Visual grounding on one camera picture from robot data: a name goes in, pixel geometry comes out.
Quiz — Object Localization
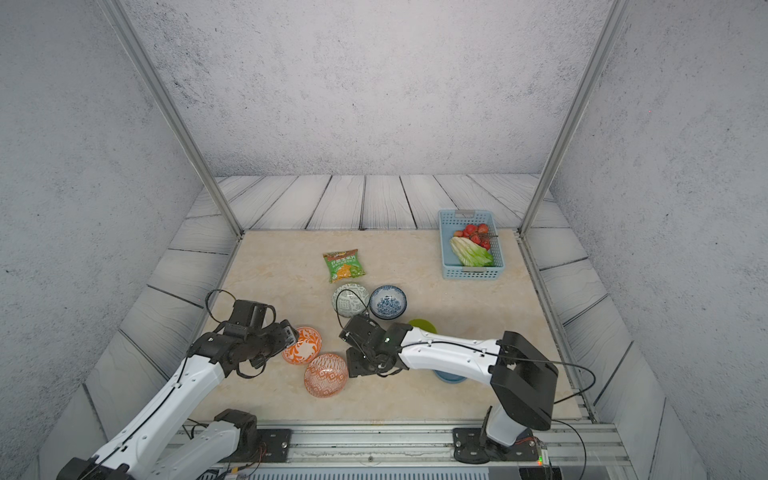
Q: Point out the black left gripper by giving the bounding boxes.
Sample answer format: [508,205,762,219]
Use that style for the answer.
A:
[246,317,302,367]

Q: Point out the orange leaf pattern bowl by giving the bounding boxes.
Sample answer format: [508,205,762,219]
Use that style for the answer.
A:
[282,326,323,365]

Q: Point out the blue floral bowl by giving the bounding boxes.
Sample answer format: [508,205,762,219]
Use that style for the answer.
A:
[368,285,408,320]

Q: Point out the red geometric pattern bowl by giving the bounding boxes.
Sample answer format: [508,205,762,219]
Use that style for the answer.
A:
[304,353,349,398]

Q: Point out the green patterned white bowl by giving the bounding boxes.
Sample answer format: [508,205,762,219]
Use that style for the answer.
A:
[331,282,370,318]

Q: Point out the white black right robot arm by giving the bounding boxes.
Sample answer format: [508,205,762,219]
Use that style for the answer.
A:
[339,316,559,447]

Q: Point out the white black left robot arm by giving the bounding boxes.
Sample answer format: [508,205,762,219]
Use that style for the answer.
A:
[58,300,299,479]

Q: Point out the lime green plastic bowl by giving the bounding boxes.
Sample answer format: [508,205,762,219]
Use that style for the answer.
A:
[408,319,437,334]

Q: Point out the slate blue plastic bowl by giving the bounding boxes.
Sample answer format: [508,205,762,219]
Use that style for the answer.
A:
[434,370,466,384]

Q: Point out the green corn chips bag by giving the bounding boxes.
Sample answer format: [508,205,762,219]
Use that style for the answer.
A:
[323,249,366,283]

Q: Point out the green lettuce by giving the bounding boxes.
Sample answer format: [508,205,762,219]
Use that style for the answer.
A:
[449,236,494,268]

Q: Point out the light blue plastic basket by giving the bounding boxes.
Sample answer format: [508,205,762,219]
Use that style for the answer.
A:
[438,209,505,280]

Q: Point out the red strawberries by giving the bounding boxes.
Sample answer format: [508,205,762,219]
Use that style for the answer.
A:
[453,224,491,250]

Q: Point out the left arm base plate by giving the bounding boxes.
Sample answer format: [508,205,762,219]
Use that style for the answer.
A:
[219,428,293,464]

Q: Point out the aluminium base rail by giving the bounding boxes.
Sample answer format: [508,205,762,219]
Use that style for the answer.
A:
[107,419,631,480]

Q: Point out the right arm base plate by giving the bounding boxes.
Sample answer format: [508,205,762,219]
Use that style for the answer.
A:
[452,427,541,465]

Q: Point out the aluminium frame post left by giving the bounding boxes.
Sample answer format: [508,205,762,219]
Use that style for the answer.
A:
[98,0,244,240]

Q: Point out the aluminium frame post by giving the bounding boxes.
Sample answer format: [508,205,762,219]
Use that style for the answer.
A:
[98,0,244,240]
[518,0,630,238]

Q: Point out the aluminium frame post right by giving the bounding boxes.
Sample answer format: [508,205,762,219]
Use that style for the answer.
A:
[518,0,630,238]

